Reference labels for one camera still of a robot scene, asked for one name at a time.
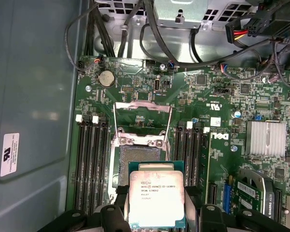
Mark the CPU socket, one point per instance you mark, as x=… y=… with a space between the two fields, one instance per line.
x=140 y=154

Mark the black graphics card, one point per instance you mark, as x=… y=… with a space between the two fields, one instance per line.
x=253 y=198

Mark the silver coin battery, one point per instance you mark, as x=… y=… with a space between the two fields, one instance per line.
x=106 y=78

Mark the silver chipset heatsink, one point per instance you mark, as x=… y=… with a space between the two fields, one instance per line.
x=265 y=137

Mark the internal USB port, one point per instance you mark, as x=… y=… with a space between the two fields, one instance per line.
x=157 y=84

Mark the green motherboard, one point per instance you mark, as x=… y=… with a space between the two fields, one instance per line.
x=183 y=101

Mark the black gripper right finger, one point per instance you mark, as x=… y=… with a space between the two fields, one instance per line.
x=210 y=217

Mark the black expansion slot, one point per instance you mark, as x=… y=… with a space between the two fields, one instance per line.
x=213 y=193

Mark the blue expansion slot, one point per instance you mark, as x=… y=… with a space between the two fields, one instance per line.
x=227 y=197

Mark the white label sticker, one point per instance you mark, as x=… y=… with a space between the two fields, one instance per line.
x=9 y=154

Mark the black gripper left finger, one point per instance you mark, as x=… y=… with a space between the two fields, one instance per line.
x=111 y=217

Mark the CPU with silver top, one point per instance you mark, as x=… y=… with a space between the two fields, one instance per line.
x=157 y=198

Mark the metal socket cover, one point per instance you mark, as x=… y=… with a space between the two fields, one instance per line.
x=140 y=104

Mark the black PC case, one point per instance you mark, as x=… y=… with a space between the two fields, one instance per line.
x=38 y=96

